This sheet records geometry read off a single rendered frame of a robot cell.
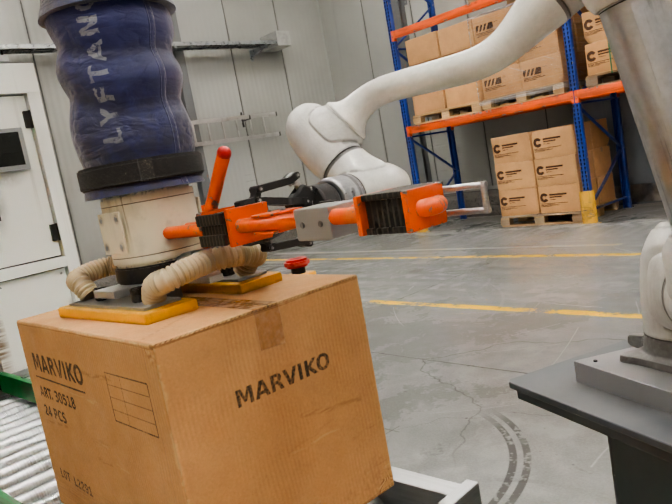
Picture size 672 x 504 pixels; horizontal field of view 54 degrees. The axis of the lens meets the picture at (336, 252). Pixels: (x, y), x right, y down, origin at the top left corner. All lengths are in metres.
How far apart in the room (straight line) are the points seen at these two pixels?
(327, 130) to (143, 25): 0.38
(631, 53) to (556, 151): 7.72
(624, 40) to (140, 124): 0.79
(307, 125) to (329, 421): 0.57
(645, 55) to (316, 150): 0.59
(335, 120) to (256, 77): 10.84
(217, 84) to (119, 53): 10.44
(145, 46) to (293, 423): 0.68
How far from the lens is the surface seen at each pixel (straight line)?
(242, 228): 1.01
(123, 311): 1.16
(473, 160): 11.15
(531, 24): 1.28
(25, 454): 2.42
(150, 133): 1.19
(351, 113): 1.32
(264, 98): 12.13
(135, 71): 1.20
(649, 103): 1.14
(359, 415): 1.19
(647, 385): 1.31
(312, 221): 0.89
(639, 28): 1.13
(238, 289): 1.19
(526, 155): 9.07
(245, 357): 1.02
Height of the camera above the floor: 1.27
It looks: 8 degrees down
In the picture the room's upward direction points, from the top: 10 degrees counter-clockwise
